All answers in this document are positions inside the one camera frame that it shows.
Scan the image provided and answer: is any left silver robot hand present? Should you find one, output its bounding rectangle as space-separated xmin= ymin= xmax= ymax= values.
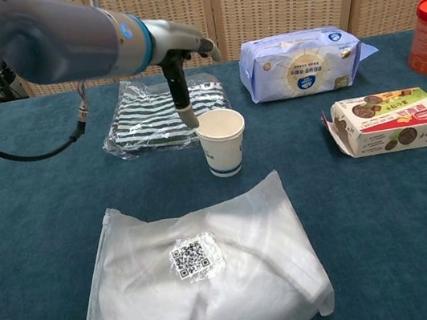
xmin=142 ymin=8 xmax=234 ymax=135

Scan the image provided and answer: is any white paper cup blue band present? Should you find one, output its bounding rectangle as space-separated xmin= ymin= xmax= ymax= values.
xmin=193 ymin=106 xmax=254 ymax=182

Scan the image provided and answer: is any striped shirt in clear bag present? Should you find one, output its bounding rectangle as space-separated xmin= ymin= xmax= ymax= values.
xmin=92 ymin=63 xmax=241 ymax=164

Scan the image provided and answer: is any light blue tissue pack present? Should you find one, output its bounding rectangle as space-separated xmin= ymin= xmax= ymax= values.
xmin=234 ymin=18 xmax=384 ymax=107

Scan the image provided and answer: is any black tripod stand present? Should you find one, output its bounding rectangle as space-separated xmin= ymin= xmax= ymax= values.
xmin=0 ymin=58 xmax=30 ymax=103

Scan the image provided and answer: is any chocolate cookie box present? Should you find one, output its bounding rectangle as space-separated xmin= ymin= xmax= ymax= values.
xmin=318 ymin=85 xmax=427 ymax=163

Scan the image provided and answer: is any white garment in frosted bag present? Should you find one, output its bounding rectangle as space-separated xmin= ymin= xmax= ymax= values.
xmin=52 ymin=164 xmax=340 ymax=320

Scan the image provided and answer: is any teal velvet table cover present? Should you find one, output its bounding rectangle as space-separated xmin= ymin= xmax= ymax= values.
xmin=0 ymin=26 xmax=427 ymax=320

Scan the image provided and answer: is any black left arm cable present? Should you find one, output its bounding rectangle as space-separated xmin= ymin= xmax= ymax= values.
xmin=0 ymin=80 xmax=98 ymax=168

